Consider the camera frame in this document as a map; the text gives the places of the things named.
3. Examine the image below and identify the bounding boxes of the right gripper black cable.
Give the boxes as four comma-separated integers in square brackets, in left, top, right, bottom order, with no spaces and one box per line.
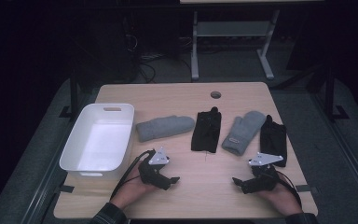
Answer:
[275,170,303,208]

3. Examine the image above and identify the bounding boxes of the black tape strip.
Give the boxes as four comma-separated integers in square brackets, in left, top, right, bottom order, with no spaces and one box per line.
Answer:
[295,184,319,194]
[58,184,76,194]

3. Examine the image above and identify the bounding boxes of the black metal stand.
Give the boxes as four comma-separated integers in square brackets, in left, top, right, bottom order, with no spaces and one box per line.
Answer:
[324,66,351,123]
[59,66,79,119]

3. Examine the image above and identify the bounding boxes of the black glove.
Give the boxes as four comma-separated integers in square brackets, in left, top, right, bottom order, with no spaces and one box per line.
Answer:
[259,114,288,168]
[190,105,223,154]

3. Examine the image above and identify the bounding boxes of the person's left hand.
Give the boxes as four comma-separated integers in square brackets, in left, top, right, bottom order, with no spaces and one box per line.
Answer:
[111,160,158,210]

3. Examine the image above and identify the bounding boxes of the white metal table frame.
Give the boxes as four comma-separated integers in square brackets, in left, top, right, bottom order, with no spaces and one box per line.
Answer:
[190,8,282,82]

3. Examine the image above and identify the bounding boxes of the plain grey mitten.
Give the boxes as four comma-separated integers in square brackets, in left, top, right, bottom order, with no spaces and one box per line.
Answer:
[135,115,196,143]

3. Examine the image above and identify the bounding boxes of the floor cables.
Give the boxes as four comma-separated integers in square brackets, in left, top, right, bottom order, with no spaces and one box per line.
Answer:
[132,51,194,84]

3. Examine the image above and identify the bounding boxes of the grey mitten with label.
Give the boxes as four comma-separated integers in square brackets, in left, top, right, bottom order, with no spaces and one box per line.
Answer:
[221,110,267,157]

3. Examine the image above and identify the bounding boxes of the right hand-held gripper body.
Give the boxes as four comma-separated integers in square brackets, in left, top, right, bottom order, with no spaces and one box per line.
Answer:
[241,151,284,195]

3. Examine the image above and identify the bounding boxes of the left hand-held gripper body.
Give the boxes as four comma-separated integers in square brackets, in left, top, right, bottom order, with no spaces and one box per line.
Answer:
[137,147,172,191]

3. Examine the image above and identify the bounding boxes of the white plastic bin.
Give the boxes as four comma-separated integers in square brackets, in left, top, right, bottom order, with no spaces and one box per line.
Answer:
[59,103,135,181]

